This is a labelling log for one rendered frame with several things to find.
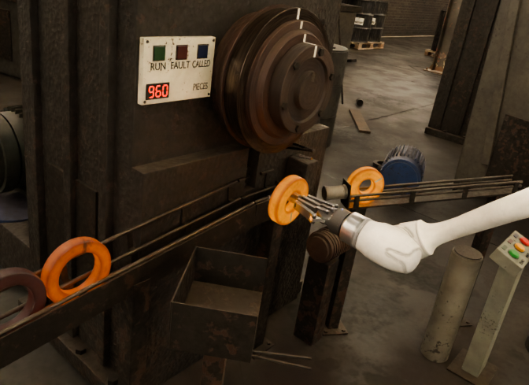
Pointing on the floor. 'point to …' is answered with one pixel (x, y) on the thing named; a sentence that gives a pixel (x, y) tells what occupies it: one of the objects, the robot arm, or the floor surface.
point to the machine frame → (140, 147)
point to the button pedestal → (491, 316)
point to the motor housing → (318, 283)
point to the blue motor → (403, 166)
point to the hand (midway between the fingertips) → (290, 195)
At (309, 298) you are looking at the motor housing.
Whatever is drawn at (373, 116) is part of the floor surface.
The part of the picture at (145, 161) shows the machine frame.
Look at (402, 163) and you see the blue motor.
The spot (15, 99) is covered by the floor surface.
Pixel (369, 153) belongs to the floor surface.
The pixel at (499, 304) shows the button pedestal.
